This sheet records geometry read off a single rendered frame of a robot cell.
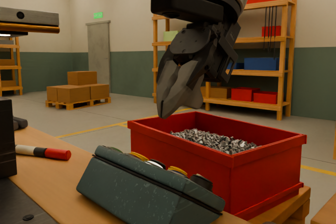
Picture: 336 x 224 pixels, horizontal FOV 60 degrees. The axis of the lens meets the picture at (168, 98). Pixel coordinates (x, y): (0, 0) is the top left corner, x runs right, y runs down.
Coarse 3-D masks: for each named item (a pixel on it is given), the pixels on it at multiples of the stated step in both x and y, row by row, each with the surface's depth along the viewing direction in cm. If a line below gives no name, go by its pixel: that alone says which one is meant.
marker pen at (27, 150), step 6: (18, 144) 50; (18, 150) 49; (24, 150) 49; (30, 150) 49; (36, 150) 48; (42, 150) 48; (48, 150) 48; (54, 150) 47; (60, 150) 47; (66, 150) 47; (48, 156) 48; (54, 156) 47; (60, 156) 47; (66, 156) 47
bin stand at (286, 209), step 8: (304, 192) 58; (288, 200) 54; (296, 200) 55; (304, 200) 58; (272, 208) 51; (280, 208) 51; (288, 208) 52; (296, 208) 55; (304, 208) 58; (256, 216) 49; (264, 216) 49; (272, 216) 49; (280, 216) 50; (288, 216) 53; (296, 216) 59; (304, 216) 59
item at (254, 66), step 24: (264, 0) 498; (288, 0) 479; (168, 24) 698; (240, 72) 533; (264, 72) 504; (288, 72) 523; (216, 96) 586; (240, 96) 547; (264, 96) 516; (288, 96) 527
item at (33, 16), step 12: (0, 12) 38; (12, 12) 39; (24, 12) 40; (36, 12) 41; (48, 12) 42; (0, 24) 38; (12, 24) 39; (24, 24) 40; (36, 24) 41; (48, 24) 42; (0, 36) 50; (12, 36) 50
